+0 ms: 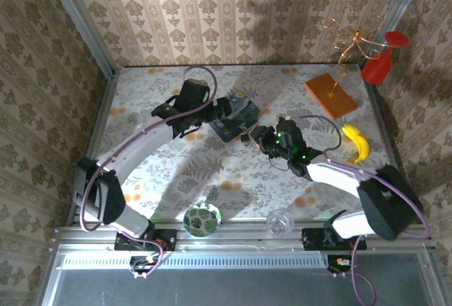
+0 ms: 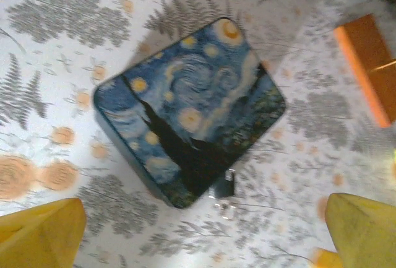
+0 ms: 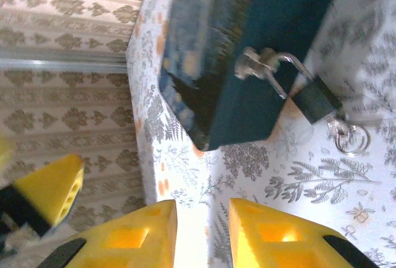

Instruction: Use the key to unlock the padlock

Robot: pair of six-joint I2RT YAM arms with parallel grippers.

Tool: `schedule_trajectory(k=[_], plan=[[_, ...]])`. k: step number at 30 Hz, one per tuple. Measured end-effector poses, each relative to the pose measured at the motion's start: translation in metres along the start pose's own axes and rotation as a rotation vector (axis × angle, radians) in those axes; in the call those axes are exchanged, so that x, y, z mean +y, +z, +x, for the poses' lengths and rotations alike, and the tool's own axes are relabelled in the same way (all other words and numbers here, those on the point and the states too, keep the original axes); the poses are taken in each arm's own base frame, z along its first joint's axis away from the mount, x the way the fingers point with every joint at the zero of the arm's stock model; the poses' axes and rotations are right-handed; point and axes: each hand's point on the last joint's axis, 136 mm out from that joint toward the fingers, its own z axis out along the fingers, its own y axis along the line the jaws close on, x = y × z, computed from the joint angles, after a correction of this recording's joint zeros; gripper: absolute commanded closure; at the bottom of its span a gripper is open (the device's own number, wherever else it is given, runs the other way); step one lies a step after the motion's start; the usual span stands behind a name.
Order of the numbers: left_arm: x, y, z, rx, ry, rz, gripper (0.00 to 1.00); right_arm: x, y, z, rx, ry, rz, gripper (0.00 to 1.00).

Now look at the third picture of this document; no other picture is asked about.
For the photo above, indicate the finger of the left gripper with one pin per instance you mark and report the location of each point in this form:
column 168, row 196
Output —
column 46, row 187
column 5, row 150

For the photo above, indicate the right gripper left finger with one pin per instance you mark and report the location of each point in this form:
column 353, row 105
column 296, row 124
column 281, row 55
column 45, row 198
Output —
column 123, row 243

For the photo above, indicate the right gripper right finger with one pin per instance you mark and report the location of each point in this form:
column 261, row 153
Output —
column 272, row 243

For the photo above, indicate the small dark padlock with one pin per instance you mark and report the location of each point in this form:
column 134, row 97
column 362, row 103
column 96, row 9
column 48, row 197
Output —
column 315, row 99

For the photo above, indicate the floral tablecloth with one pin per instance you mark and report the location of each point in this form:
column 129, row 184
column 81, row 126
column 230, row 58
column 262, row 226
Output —
column 309, row 187

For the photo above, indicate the starry night print box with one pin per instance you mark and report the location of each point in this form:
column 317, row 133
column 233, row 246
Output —
column 253, row 17

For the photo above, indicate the aluminium frame bar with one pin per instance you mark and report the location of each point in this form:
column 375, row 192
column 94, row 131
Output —
column 62, row 60

